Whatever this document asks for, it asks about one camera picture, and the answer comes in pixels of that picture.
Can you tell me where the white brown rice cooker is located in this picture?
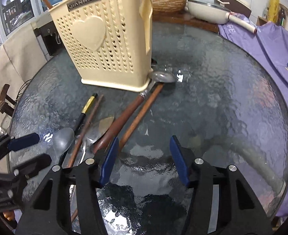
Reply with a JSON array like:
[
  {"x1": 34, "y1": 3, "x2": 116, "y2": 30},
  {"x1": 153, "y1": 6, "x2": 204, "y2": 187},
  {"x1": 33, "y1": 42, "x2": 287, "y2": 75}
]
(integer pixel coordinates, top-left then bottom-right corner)
[{"x1": 220, "y1": 0, "x2": 252, "y2": 18}]

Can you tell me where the brown wooden counter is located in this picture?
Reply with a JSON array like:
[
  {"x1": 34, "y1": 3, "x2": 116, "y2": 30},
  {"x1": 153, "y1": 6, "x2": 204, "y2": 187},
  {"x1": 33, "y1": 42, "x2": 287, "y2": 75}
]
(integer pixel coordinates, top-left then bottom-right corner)
[{"x1": 152, "y1": 11, "x2": 219, "y2": 33}]

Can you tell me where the water dispenser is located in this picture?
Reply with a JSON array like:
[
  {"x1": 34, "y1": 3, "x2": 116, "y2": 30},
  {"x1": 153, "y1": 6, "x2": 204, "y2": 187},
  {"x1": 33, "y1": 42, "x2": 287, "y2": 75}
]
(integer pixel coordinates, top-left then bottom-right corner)
[{"x1": 31, "y1": 11, "x2": 64, "y2": 57}]

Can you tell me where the beige perforated utensil holder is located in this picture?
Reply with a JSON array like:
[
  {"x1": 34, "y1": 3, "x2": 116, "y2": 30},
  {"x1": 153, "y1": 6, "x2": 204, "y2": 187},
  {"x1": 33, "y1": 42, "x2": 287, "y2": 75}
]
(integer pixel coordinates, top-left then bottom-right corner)
[{"x1": 49, "y1": 0, "x2": 153, "y2": 92}]

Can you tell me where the small steel spoon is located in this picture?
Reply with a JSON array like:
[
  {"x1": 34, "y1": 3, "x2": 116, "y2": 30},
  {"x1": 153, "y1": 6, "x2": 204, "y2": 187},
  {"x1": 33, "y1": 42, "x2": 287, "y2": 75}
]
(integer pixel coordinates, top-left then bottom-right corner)
[{"x1": 53, "y1": 127, "x2": 75, "y2": 166}]

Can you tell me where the purple floral cloth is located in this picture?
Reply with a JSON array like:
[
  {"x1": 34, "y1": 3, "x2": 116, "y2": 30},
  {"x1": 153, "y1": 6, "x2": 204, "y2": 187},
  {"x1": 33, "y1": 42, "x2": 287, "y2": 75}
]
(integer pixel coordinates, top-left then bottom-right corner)
[{"x1": 218, "y1": 21, "x2": 288, "y2": 218}]

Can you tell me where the woven basin sink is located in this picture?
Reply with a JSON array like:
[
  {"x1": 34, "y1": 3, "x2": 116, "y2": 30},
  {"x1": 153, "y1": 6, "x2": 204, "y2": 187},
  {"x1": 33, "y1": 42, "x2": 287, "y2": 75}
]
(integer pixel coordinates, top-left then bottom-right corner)
[{"x1": 152, "y1": 0, "x2": 187, "y2": 14}]

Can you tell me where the black gold chopstick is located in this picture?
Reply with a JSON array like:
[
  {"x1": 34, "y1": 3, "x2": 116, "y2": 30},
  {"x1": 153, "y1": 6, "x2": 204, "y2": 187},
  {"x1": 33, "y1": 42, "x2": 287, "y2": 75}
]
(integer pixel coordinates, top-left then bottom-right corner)
[{"x1": 61, "y1": 92, "x2": 99, "y2": 168}]

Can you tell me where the dark glass bottle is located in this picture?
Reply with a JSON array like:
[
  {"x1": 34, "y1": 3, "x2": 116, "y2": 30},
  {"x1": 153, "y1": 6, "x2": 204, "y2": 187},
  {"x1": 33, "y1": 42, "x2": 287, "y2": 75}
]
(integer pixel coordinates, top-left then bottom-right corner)
[{"x1": 277, "y1": 7, "x2": 286, "y2": 27}]

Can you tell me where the white pan with lid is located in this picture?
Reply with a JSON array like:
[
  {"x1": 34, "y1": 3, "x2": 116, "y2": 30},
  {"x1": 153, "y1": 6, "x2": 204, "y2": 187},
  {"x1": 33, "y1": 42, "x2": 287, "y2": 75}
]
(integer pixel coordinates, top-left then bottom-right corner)
[{"x1": 187, "y1": 0, "x2": 257, "y2": 33}]

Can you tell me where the yellow roll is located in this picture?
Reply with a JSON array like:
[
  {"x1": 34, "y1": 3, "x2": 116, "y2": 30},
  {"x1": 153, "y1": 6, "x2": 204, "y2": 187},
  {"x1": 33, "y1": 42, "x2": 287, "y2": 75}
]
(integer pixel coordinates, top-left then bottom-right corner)
[{"x1": 267, "y1": 0, "x2": 280, "y2": 23}]

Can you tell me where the reddish wooden chopstick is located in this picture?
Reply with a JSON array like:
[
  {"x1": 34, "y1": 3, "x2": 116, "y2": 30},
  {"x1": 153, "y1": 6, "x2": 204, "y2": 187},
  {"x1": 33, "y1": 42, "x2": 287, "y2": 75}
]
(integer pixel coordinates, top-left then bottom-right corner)
[{"x1": 119, "y1": 83, "x2": 164, "y2": 152}]

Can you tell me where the dark brown chopstick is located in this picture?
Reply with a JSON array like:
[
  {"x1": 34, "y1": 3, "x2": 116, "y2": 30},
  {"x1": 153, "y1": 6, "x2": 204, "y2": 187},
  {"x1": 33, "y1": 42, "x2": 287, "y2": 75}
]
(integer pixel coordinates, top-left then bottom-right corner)
[{"x1": 66, "y1": 94, "x2": 104, "y2": 168}]

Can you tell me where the wooden handled spoon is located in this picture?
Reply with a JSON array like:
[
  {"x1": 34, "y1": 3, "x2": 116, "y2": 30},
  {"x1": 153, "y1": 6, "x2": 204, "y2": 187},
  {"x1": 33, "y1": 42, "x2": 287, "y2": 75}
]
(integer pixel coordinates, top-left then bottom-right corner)
[{"x1": 92, "y1": 71, "x2": 176, "y2": 154}]

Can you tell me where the wooden chair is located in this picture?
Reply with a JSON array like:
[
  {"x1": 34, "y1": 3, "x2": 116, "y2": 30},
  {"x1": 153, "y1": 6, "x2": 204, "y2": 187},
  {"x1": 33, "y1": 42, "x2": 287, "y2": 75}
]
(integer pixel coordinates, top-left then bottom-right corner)
[{"x1": 0, "y1": 84, "x2": 16, "y2": 117}]

